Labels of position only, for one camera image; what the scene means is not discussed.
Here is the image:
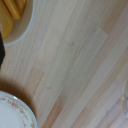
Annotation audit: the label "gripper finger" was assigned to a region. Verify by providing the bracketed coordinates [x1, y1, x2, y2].
[0, 31, 6, 69]

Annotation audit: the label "white bowl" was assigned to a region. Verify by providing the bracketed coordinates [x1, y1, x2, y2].
[0, 0, 36, 48]

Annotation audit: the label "yellow food pieces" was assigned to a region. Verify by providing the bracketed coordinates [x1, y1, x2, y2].
[0, 0, 28, 39]

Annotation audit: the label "white floral-rim plate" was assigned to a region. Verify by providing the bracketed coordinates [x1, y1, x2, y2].
[0, 89, 39, 128]

